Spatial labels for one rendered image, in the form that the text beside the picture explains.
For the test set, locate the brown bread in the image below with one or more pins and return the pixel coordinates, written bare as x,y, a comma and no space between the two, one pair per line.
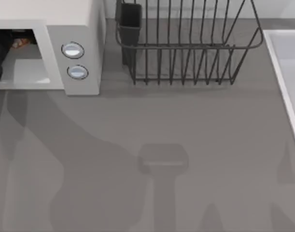
19,43

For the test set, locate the large silver microwave knob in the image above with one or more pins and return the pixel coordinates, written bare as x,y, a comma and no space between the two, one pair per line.
72,50

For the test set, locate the pale microwave oven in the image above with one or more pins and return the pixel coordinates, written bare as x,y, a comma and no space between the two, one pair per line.
74,17

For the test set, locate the small silver microwave knob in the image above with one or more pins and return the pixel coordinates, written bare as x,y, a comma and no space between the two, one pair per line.
77,72

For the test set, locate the dark grey cutlery holder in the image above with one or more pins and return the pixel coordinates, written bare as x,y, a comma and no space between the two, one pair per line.
129,24

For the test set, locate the white sink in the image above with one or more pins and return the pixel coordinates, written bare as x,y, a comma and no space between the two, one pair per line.
286,72

